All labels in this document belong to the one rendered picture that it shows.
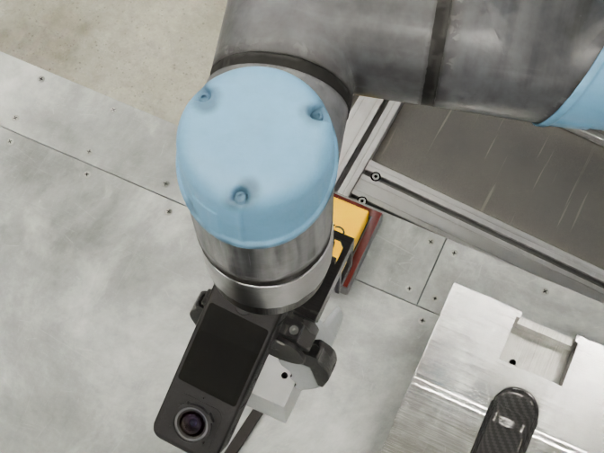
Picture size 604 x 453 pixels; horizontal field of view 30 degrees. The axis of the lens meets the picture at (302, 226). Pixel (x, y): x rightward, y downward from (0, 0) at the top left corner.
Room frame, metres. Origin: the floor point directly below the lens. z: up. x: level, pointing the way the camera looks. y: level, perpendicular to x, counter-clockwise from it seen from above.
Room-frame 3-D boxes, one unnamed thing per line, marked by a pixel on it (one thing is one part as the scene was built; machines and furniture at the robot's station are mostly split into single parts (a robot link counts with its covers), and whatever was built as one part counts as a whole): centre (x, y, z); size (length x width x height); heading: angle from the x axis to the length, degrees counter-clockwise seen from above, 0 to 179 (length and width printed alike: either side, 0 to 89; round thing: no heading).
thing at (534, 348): (0.24, -0.19, 0.87); 0.05 x 0.05 x 0.04; 63
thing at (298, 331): (0.24, 0.02, 1.09); 0.09 x 0.08 x 0.12; 153
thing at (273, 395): (0.25, 0.01, 0.93); 0.13 x 0.05 x 0.05; 153
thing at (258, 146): (0.24, 0.02, 1.25); 0.09 x 0.08 x 0.11; 168
